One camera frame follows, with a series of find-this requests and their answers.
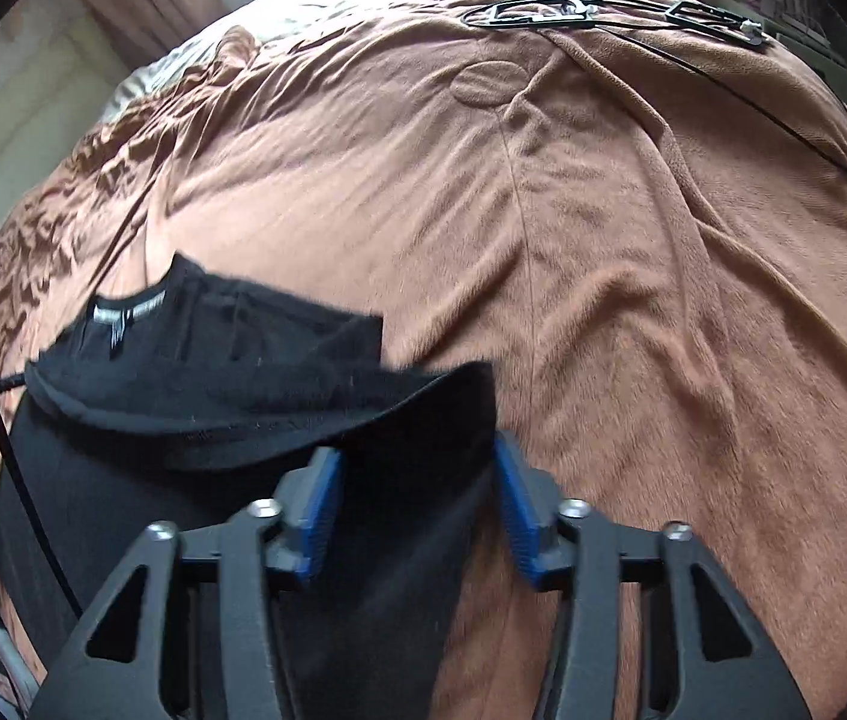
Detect thin black cord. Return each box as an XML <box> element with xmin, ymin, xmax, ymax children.
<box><xmin>595</xmin><ymin>22</ymin><xmax>847</xmax><ymax>182</ymax></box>

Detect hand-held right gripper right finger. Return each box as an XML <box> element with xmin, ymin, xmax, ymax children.
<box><xmin>494</xmin><ymin>435</ymin><xmax>815</xmax><ymax>720</ymax></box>

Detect white bed sheet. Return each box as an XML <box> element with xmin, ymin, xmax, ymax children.
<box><xmin>104</xmin><ymin>0</ymin><xmax>619</xmax><ymax>125</ymax></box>

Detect brown blanket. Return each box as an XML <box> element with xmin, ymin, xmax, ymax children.
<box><xmin>0</xmin><ymin>0</ymin><xmax>847</xmax><ymax>720</ymax></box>

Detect black clothes hanger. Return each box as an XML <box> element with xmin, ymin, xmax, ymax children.
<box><xmin>663</xmin><ymin>0</ymin><xmax>773</xmax><ymax>50</ymax></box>
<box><xmin>462</xmin><ymin>0</ymin><xmax>600</xmax><ymax>31</ymax></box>

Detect black bear print t-shirt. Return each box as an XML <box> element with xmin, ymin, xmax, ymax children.
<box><xmin>0</xmin><ymin>251</ymin><xmax>499</xmax><ymax>720</ymax></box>

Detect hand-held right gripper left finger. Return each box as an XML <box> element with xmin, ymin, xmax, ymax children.
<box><xmin>29</xmin><ymin>446</ymin><xmax>342</xmax><ymax>720</ymax></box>

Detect white drawer cabinet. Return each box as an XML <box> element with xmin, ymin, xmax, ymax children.
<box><xmin>701</xmin><ymin>0</ymin><xmax>847</xmax><ymax>98</ymax></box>

